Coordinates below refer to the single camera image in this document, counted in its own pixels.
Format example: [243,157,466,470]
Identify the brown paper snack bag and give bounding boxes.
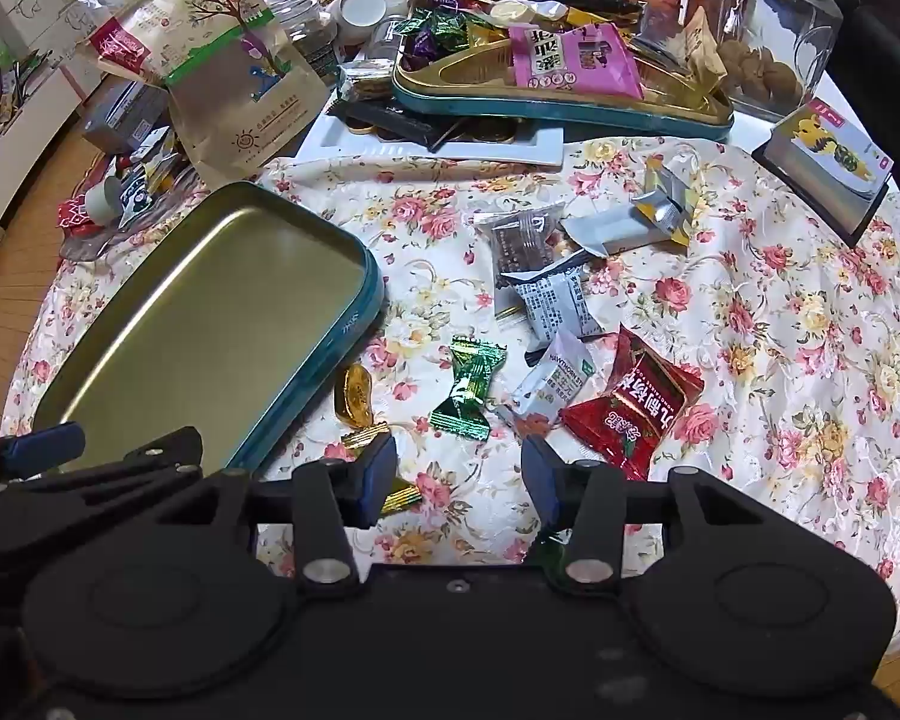
[82,0,329,188]

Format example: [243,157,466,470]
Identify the clear packet with brown cake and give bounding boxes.
[471,204,567,316]

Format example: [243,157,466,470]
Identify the white and green snack packet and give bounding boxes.
[116,165,155,230]

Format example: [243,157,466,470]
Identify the silver and yellow wrapper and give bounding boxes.
[631,157,702,247]

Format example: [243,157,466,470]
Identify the small red patterned packet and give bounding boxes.
[56,195,95,237]

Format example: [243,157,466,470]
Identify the glass jar with dark contents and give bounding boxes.
[262,0,340,83]

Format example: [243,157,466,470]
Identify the white round candy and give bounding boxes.
[487,0,548,25]

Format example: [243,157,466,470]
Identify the silver stick packet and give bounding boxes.
[562,202,683,257]

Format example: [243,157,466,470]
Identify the purple foil candy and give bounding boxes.
[401,19,440,72]

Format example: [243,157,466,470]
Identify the red snack packet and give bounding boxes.
[561,326,704,482]

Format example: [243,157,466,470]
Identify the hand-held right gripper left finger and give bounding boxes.
[150,435,398,584]

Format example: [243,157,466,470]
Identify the clear jar with cookies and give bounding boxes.
[337,15,413,102]

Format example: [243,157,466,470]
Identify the grey cardboard box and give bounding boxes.
[82,79,170,155]

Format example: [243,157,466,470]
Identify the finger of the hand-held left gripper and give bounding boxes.
[0,422,88,482]
[0,426,205,563]

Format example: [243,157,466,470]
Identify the dark sofa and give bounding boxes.
[825,0,900,166]

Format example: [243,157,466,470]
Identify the white rectangular tray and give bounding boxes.
[292,101,567,167]

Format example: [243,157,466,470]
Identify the gold ingot candy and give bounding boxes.
[334,364,376,428]

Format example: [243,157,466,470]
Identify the teal tin tray with sweets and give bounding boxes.
[390,41,734,142]

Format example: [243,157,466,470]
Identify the black chocolate wrapper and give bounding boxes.
[326,99,466,151]

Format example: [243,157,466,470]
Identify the card stand with yellow picture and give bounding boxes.
[751,100,895,247]

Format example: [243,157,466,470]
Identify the small brown paper packet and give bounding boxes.
[679,6,728,95]

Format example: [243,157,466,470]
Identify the green foil candy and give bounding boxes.
[409,6,473,53]
[429,336,508,442]

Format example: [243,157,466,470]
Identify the grey snack packet black print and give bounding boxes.
[511,251,602,342]

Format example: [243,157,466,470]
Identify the white cabinet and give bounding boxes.
[0,0,113,263]

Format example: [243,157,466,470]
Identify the yellow foil candy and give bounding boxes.
[343,424,421,517]

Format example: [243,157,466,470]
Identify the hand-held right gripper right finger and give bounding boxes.
[521,436,773,582]

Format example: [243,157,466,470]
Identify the gold metal tray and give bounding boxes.
[34,181,385,475]

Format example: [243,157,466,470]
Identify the white paper cup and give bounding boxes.
[330,0,388,46]

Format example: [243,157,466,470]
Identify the floral tablecloth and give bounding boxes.
[0,131,900,661]

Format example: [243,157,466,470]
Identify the pink snack packet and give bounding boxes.
[508,22,644,100]

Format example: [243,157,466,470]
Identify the clear plastic jar with walnuts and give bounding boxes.
[709,0,845,121]

